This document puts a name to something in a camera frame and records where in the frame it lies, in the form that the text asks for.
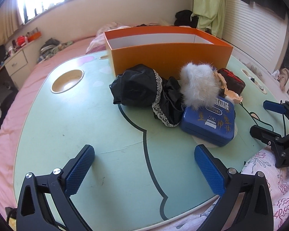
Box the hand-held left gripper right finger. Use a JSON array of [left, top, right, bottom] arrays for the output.
[[194, 144, 274, 231]]

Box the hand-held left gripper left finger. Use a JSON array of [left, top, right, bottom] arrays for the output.
[[16, 144, 95, 231]]

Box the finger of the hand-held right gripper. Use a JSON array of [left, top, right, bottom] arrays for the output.
[[263, 100, 289, 130], [250, 125, 283, 150]]

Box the cream egg-shaped toy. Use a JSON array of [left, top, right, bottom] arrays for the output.
[[212, 70, 244, 104]]

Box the dark red mahjong block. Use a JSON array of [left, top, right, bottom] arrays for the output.
[[217, 68, 246, 95]]

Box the blue tin box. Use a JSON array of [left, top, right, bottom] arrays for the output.
[[179, 96, 236, 147]]

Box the fluffy fur pompom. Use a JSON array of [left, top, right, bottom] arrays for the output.
[[179, 62, 223, 108]]

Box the black lace-trimmed cloth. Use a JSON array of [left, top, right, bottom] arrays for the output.
[[109, 64, 185, 128]]

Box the orange cardboard box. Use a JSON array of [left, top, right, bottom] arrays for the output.
[[103, 25, 234, 77]]

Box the green cartoon desktop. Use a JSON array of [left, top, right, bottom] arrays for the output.
[[13, 49, 289, 222]]

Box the beige stuffed toy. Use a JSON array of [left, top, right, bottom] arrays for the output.
[[277, 67, 289, 90]]

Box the white rose-print cloth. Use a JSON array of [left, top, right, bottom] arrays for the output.
[[169, 149, 289, 231]]

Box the grey furry trinket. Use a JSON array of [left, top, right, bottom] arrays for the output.
[[244, 61, 260, 74]]

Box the bed with pink sheet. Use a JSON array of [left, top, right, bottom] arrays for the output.
[[0, 36, 104, 212]]

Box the black desk chair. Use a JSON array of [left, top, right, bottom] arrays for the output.
[[0, 65, 19, 101]]

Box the light green hanging cloth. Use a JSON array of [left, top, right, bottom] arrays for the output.
[[192, 0, 226, 37]]

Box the black clothes pile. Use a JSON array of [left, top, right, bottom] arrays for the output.
[[174, 10, 199, 28]]

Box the white drawer cabinet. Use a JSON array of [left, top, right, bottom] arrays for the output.
[[4, 49, 30, 77]]

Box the patterned clothes pile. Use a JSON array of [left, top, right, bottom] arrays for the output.
[[39, 38, 74, 62]]

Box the beige curtain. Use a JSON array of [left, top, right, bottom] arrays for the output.
[[0, 10, 21, 47]]

